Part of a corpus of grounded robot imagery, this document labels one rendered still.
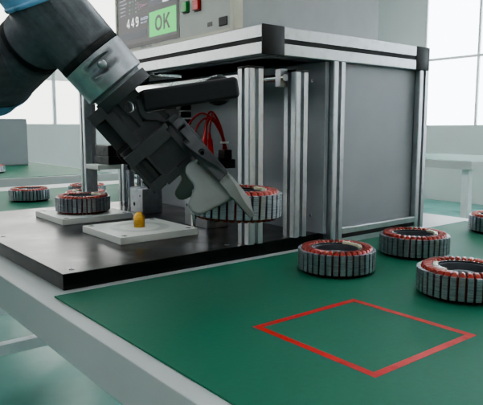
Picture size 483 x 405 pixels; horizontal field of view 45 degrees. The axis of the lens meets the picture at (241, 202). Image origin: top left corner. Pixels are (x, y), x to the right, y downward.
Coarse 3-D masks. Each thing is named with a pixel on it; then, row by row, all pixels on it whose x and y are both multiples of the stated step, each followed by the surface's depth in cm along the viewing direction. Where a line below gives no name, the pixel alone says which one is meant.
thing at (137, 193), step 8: (136, 192) 128; (144, 192) 126; (152, 192) 127; (160, 192) 129; (136, 200) 128; (144, 200) 126; (152, 200) 128; (160, 200) 129; (136, 208) 129; (144, 208) 127; (152, 208) 128; (160, 208) 129
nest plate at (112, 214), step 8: (112, 208) 127; (40, 216) 121; (48, 216) 117; (56, 216) 115; (64, 216) 115; (72, 216) 115; (80, 216) 115; (88, 216) 115; (96, 216) 116; (104, 216) 117; (112, 216) 118; (120, 216) 119; (128, 216) 120; (64, 224) 112
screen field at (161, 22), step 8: (168, 8) 114; (152, 16) 118; (160, 16) 116; (168, 16) 114; (152, 24) 119; (160, 24) 116; (168, 24) 114; (176, 24) 112; (152, 32) 119; (160, 32) 117; (168, 32) 114
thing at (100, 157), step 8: (96, 152) 125; (104, 152) 122; (112, 152) 121; (96, 160) 125; (104, 160) 122; (112, 160) 121; (120, 160) 122; (88, 168) 123; (96, 168) 120; (104, 168) 121; (112, 168) 122; (120, 168) 123; (144, 184) 130
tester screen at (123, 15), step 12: (120, 0) 129; (132, 0) 124; (144, 0) 121; (168, 0) 113; (120, 12) 129; (132, 12) 125; (144, 12) 121; (120, 24) 130; (144, 24) 121; (156, 36) 118
